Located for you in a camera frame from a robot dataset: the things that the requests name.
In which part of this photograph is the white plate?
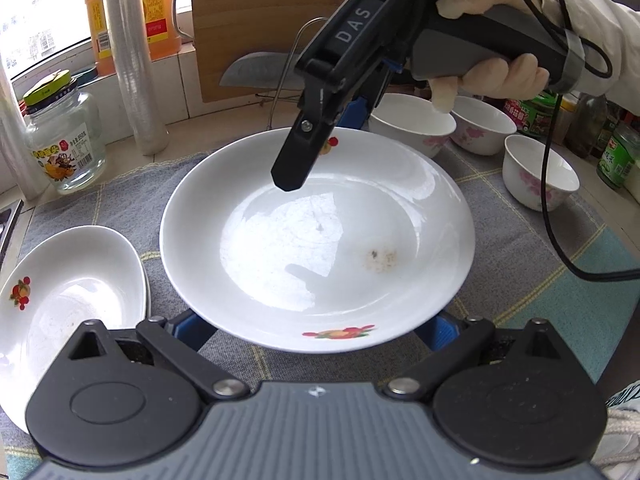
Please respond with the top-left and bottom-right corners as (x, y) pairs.
(0, 226), (145, 432)
(160, 128), (475, 353)
(141, 264), (151, 318)

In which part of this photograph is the tall plastic cup stack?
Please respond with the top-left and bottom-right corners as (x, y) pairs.
(103, 0), (169, 156)

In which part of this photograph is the bamboo cutting board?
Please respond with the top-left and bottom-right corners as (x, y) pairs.
(192, 0), (344, 103)

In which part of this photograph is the white floral bowl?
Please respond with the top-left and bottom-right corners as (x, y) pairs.
(502, 134), (580, 211)
(451, 96), (516, 156)
(367, 93), (457, 158)

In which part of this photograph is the green label bottle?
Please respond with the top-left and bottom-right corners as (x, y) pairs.
(597, 122), (639, 190)

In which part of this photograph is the grey blue checked towel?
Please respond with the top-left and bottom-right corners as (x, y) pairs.
(0, 131), (640, 480)

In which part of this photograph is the white plate back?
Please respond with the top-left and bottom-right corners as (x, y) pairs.
(160, 128), (475, 353)

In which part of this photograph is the wire board stand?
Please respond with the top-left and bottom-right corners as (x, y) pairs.
(267, 16), (328, 129)

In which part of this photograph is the green lid sauce jar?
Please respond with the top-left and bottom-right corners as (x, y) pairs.
(503, 91), (559, 140)

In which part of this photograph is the glass jar yellow lid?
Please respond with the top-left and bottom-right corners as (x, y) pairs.
(23, 70), (106, 195)

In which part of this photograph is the yellow lid spice jar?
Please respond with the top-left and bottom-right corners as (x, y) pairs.
(552, 93), (578, 145)

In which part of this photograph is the santoku kitchen knife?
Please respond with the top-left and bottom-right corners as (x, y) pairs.
(219, 51), (288, 90)

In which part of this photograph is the white jacket torso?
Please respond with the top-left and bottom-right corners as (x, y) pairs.
(591, 380), (640, 480)

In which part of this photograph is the right white jacket sleeve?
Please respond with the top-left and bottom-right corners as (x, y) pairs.
(565, 0), (640, 115)

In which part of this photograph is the orange cooking wine jug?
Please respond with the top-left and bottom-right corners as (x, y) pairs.
(85, 0), (181, 76)

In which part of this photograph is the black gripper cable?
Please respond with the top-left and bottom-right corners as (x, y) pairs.
(487, 0), (640, 282)

